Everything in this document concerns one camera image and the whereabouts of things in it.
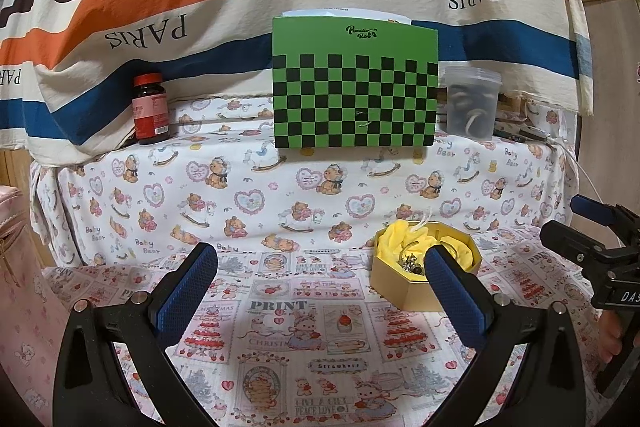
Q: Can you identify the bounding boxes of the clear plastic container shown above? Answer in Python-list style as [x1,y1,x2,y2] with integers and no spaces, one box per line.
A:
[440,66,503,140]

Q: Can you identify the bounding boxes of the person's right hand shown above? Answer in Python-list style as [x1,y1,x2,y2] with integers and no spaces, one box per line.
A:
[597,307,629,366]

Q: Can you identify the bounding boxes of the pink bag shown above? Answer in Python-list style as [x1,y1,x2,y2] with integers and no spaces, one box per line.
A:
[0,184,37,304]

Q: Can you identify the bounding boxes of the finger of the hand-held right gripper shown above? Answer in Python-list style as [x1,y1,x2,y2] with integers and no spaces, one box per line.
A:
[539,219,619,277]
[570,194,640,234]

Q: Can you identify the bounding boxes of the gold octagonal box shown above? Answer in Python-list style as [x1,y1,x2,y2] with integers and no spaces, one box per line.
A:
[369,221,484,313]

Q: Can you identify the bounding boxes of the wooden board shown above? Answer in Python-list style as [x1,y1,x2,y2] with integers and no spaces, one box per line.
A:
[0,146,39,190]

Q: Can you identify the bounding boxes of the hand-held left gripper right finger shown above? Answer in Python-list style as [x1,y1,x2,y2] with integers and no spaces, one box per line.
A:
[424,244,587,427]

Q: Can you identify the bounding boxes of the white paper envelope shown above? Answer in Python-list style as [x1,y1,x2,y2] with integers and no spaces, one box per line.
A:
[281,7,414,26]

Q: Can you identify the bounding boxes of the bear printed tablecloth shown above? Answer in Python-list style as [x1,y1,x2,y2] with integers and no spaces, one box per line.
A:
[30,94,627,427]

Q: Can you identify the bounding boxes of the pile of jewelry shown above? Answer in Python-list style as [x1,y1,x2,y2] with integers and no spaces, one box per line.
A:
[397,252,429,275]

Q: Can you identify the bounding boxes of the dark metal tool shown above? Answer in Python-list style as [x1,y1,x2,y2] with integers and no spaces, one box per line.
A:
[492,119,551,144]

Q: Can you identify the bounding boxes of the yellow cloth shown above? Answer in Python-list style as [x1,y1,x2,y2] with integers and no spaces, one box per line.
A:
[376,221,476,274]

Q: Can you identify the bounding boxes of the red pill bottle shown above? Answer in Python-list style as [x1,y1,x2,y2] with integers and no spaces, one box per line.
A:
[131,74,171,146]

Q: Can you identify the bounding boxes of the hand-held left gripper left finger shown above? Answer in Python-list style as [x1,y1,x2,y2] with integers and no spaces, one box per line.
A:
[52,242,218,427]

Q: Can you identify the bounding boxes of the white cable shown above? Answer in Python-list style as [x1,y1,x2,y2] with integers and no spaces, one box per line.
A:
[560,139,604,200]

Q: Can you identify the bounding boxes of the green checkered box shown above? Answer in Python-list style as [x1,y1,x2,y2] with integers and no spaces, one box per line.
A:
[272,16,441,150]

